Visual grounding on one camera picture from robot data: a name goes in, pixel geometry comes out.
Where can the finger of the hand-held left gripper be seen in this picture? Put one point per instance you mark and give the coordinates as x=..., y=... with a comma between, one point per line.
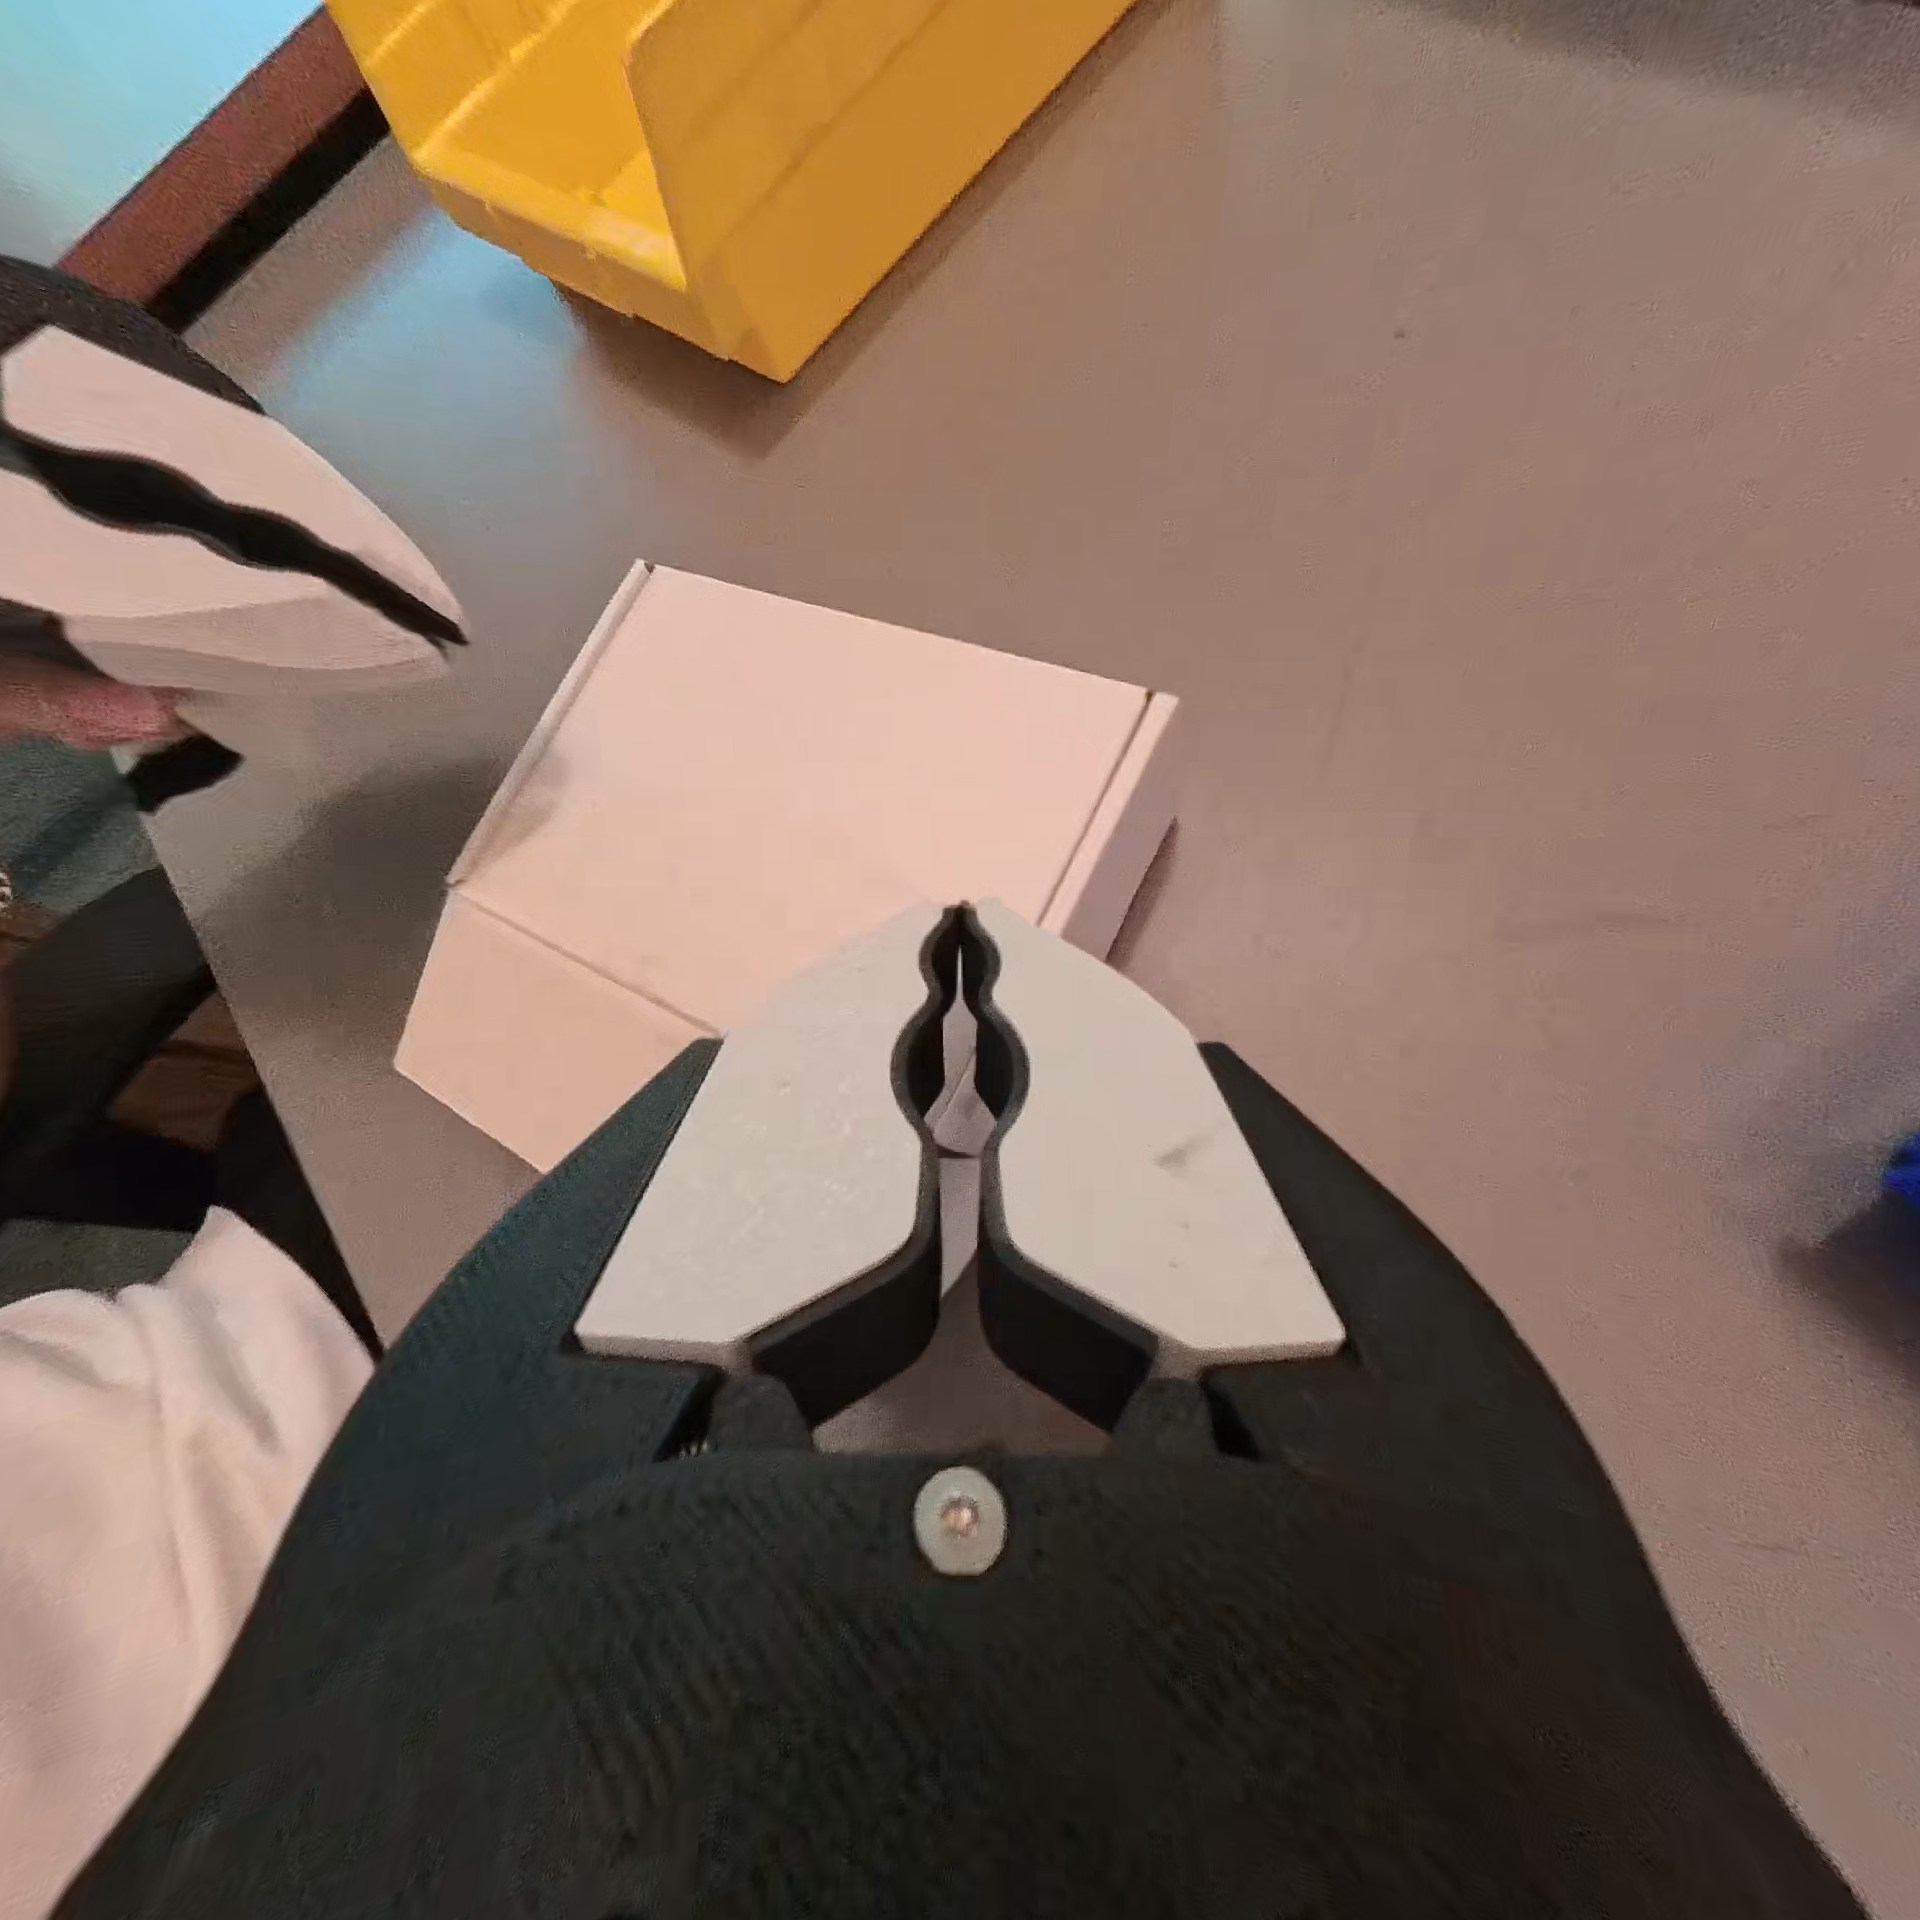
x=194, y=615
x=194, y=434

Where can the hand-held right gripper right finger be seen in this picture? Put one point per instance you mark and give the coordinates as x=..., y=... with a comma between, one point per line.
x=1154, y=1185

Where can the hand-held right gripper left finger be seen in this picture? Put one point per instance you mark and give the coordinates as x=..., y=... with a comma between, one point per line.
x=751, y=1171

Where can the white cardboard box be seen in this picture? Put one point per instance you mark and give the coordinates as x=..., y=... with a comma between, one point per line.
x=780, y=750

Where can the yellow plastic bin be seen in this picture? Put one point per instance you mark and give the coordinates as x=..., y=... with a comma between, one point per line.
x=780, y=165

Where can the person's left hand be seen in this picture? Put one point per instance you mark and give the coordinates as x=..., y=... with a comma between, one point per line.
x=76, y=709

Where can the white table with brown edge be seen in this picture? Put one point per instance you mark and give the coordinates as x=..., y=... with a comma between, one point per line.
x=136, y=90

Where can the person's white shirt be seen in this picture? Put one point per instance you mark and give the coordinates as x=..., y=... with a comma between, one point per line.
x=136, y=1499

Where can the blue plastic bin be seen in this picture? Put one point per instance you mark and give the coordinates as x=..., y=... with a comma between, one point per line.
x=1904, y=1185

